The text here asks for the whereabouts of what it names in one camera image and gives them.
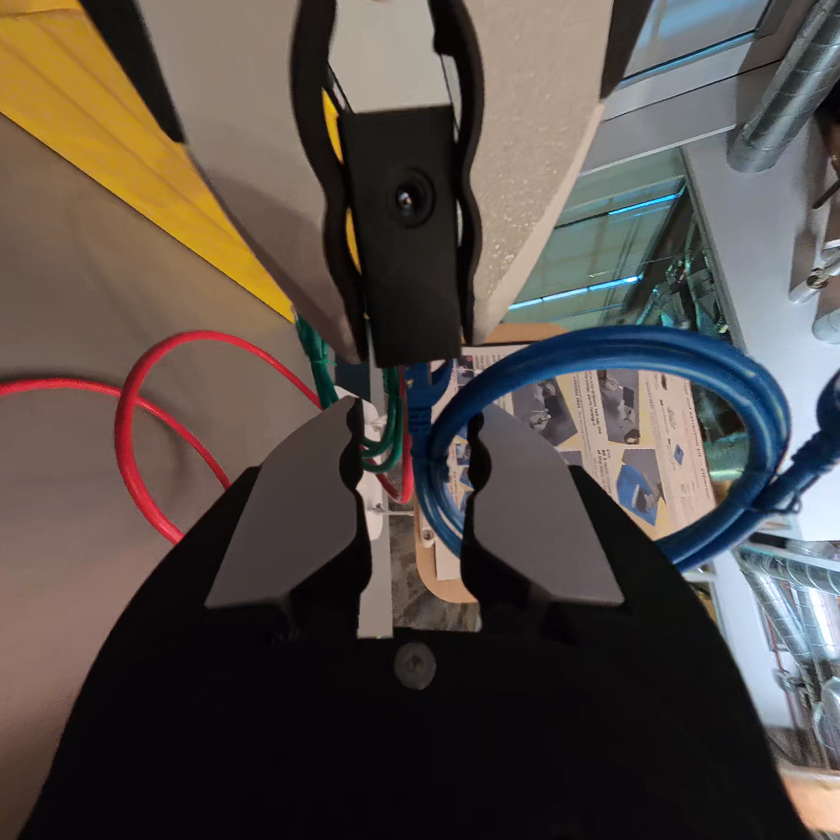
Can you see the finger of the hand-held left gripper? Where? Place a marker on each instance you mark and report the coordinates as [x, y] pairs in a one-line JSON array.
[[538, 131], [229, 131]]

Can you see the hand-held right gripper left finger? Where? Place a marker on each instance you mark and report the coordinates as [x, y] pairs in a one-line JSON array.
[[289, 525]]

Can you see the printed instruction poster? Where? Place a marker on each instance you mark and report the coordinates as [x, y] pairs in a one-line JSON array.
[[590, 420]]

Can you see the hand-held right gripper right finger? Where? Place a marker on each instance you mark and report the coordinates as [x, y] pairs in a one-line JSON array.
[[544, 525]]

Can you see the black ethernet switch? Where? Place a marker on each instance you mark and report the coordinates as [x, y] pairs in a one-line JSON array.
[[407, 282]]

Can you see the yellow plastic bin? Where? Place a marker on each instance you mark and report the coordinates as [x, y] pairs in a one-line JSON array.
[[98, 98]]

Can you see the silver spiral ventilation duct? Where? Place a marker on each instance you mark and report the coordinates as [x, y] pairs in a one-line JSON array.
[[787, 85]]

